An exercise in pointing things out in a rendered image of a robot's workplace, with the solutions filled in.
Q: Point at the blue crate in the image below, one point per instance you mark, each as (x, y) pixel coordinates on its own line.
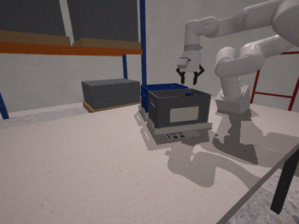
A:
(146, 88)

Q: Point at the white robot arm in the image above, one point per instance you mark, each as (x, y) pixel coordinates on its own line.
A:
(282, 15)

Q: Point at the white paper pick list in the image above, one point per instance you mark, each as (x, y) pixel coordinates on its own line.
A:
(182, 134)

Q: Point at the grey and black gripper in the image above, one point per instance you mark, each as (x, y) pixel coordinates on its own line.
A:
(193, 65)

